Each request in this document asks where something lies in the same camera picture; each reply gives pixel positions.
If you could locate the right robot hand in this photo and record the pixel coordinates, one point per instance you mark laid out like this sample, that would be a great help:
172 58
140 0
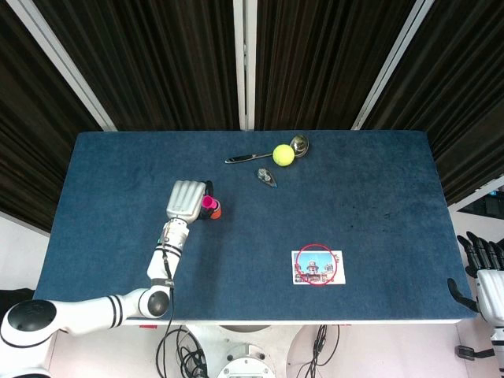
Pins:
492 295

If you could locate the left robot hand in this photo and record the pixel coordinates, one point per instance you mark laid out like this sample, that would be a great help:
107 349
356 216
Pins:
183 201

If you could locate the pink plastic cup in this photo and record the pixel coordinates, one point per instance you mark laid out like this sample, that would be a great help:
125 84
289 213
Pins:
208 202

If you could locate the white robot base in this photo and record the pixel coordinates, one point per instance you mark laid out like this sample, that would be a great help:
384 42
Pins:
246 366

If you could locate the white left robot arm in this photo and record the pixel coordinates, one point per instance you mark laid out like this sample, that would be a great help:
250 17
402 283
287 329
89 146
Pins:
78 311

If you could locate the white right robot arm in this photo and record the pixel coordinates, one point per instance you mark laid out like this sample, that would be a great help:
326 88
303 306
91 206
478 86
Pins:
497 346

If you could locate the orange plastic cup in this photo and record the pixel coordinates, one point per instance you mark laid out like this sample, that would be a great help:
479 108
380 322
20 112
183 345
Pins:
216 212

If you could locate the black device with blue light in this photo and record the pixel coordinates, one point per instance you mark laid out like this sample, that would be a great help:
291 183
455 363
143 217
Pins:
492 202

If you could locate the blue table cloth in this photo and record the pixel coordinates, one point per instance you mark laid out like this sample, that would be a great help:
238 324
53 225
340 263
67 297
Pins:
275 220

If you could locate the yellow tennis ball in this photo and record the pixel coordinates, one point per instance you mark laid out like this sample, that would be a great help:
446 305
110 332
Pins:
284 155

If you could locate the dark pleated curtain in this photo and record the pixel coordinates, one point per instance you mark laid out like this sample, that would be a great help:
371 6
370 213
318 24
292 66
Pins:
157 59
31 118
315 59
464 98

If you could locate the building photo postcard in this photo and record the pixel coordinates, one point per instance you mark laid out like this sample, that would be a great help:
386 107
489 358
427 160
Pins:
315 267

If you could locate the black bracket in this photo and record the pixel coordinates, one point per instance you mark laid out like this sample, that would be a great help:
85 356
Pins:
470 351

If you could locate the white frame post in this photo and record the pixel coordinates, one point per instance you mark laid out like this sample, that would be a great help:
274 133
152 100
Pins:
392 59
239 59
58 55

